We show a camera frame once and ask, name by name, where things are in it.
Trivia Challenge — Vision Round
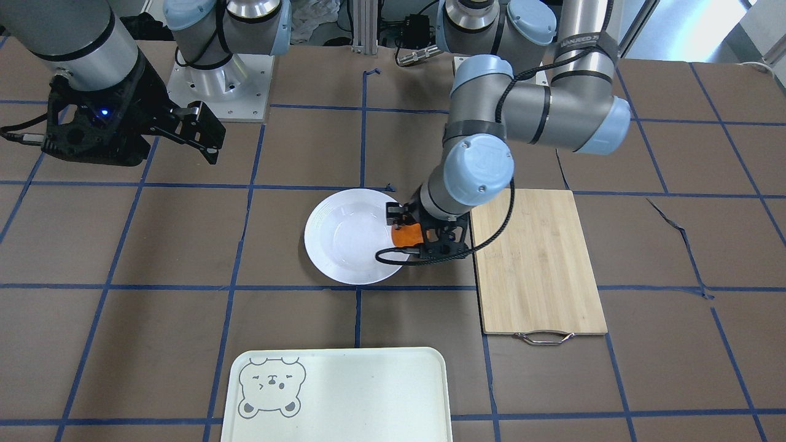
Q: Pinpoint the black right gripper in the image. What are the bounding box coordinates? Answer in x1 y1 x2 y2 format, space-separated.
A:
41 51 227 167

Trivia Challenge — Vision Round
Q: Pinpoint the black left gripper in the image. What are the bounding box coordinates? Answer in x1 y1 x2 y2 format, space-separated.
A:
385 201 470 262

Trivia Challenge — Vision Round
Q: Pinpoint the orange fruit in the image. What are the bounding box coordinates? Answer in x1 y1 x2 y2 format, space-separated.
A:
391 223 424 248

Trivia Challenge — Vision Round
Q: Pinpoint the white ridged plate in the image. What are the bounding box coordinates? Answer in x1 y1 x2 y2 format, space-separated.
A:
304 188 401 285

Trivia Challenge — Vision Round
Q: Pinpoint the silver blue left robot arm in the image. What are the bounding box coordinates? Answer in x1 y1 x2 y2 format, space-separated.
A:
375 1 631 266

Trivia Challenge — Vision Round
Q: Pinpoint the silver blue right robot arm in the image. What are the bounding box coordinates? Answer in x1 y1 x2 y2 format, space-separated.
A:
2 1 292 167

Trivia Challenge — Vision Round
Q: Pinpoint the cream bear tray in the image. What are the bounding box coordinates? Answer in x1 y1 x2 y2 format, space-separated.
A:
221 347 453 441

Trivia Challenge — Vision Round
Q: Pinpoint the bamboo cutting board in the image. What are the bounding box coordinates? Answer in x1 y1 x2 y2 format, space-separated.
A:
470 188 607 345

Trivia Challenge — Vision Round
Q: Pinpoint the white crumpled cloth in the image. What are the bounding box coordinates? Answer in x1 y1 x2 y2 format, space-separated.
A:
291 1 341 44

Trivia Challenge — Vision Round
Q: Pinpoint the black power adapter box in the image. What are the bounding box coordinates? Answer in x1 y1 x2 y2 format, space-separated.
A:
401 14 430 48

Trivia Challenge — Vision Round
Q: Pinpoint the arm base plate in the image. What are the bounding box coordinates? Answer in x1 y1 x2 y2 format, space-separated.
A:
166 54 277 123
453 55 550 87

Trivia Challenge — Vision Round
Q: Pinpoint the aluminium frame post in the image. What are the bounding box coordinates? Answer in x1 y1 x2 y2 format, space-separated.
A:
351 0 379 56

